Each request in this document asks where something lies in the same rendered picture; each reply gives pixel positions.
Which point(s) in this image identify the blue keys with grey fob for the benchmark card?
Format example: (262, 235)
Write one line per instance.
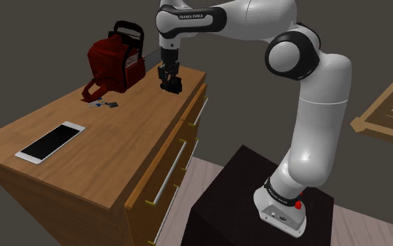
(112, 104)

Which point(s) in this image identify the wooden framed window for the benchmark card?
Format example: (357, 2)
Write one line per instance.
(383, 122)

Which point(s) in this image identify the dark robot stand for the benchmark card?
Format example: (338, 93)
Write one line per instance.
(226, 201)

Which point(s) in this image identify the wooden chest of drawers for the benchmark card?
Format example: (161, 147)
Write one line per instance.
(114, 143)

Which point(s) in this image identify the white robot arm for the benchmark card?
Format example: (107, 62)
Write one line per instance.
(322, 119)

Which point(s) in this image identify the white tablet with black screen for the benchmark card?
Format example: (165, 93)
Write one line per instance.
(49, 142)

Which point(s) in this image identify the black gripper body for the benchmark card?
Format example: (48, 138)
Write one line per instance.
(170, 56)

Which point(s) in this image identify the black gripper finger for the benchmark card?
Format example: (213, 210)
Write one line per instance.
(163, 76)
(175, 83)

